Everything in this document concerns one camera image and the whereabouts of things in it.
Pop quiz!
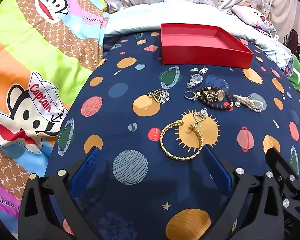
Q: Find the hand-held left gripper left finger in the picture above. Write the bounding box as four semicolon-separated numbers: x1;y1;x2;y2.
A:
17;146;102;240

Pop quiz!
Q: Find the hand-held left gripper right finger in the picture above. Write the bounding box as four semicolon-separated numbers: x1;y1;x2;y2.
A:
202;144;285;240

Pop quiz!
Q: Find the gold bangle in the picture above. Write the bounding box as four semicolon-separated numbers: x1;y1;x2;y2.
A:
160;120;203;161

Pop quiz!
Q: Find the gold chain necklace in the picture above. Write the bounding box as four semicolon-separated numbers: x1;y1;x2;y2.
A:
186;108;208;136

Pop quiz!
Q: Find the dark bead bracelet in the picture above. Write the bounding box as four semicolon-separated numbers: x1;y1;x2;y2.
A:
197;90;234;111

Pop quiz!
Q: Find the pearl bracelet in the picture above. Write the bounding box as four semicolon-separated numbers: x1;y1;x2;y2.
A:
232;94;264;113

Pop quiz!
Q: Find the gold wristwatch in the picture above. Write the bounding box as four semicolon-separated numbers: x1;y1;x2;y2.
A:
196;86;227;103

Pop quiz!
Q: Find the silver flower pendant necklace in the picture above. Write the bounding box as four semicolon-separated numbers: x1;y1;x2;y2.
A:
148;89;171;104

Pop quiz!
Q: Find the silver wristwatch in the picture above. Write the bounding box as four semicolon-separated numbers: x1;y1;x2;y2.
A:
186;66;209;90

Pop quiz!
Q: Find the red cardboard box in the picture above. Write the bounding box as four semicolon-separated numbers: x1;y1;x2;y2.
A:
160;23;255;69

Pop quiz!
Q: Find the navy planet print cloth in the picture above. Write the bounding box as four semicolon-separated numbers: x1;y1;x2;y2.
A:
44;29;300;240

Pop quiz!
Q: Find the green cloth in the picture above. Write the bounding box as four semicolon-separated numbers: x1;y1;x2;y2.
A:
288;53;300;88

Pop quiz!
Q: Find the dark wooden chair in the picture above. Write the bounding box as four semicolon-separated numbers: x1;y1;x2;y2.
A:
283;29;300;61

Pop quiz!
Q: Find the cartoon monkey blanket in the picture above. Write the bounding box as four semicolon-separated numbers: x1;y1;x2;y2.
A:
0;0;111;240

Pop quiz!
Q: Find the pink cartoon pillow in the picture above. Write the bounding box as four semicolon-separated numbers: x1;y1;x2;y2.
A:
231;4;276;34

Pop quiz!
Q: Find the beige curtain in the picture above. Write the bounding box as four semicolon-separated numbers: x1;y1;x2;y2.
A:
269;0;300;49

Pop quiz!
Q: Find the light blue pillow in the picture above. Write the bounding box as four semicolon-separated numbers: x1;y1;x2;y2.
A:
104;0;293;71

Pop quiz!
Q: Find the white cable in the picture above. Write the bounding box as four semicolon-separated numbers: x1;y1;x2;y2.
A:
259;0;278;39

